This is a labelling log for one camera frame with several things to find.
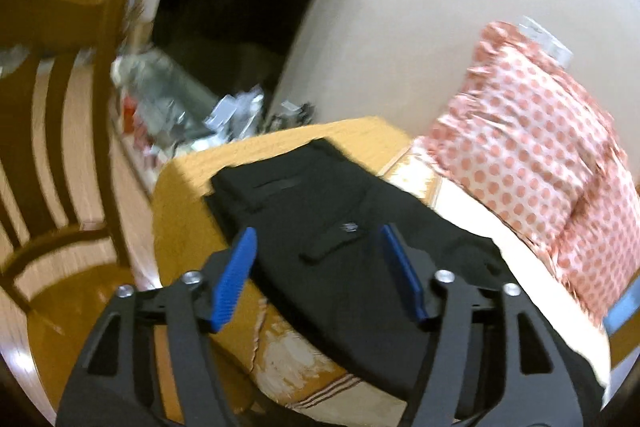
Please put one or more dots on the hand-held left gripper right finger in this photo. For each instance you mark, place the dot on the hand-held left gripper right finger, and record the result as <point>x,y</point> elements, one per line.
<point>402,274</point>

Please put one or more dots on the wooden chair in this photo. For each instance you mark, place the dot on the wooden chair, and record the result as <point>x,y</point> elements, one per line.
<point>55,157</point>

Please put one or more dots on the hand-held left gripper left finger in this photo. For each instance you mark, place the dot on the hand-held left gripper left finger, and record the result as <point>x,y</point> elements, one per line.
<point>232,279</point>

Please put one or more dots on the polka dot pillow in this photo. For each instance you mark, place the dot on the polka dot pillow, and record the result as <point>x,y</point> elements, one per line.
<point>535,157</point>

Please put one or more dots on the black pants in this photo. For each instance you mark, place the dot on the black pants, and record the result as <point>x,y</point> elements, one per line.
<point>350,247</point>

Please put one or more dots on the black television screen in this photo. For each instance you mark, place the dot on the black television screen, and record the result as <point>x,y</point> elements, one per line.
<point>235,17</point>

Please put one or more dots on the orange patterned bed blanket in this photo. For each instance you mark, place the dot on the orange patterned bed blanket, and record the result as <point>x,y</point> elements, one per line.
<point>240,307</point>

